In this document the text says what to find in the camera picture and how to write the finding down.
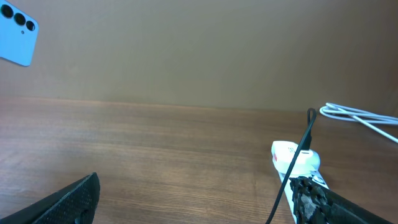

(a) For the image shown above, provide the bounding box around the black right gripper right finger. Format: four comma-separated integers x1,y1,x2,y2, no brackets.
290,176,392,224

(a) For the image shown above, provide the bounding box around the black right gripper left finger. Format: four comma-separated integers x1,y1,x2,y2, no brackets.
1,172,100,224

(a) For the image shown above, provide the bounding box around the black USB charging cable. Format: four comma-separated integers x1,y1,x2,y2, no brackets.
264,107,317,224

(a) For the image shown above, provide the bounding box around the blue Galaxy smartphone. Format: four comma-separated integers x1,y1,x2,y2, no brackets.
0,0,39,67

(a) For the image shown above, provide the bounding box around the white USB charger plug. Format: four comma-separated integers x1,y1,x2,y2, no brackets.
271,141,321,175

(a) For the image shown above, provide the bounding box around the white power strip cord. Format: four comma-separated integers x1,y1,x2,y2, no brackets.
319,102,398,144

